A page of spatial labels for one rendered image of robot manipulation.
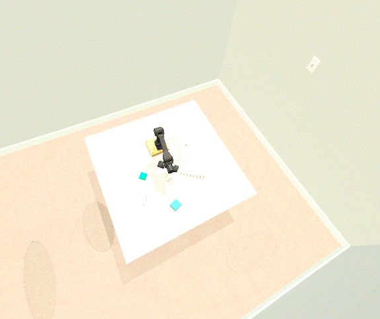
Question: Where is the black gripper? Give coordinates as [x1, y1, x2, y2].
[157, 160, 179, 173]

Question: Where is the light blue rectangular block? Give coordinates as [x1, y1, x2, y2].
[170, 199, 181, 211]

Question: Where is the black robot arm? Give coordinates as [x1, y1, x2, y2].
[153, 127, 174, 173]

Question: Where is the green block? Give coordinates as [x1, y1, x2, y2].
[139, 172, 147, 180]

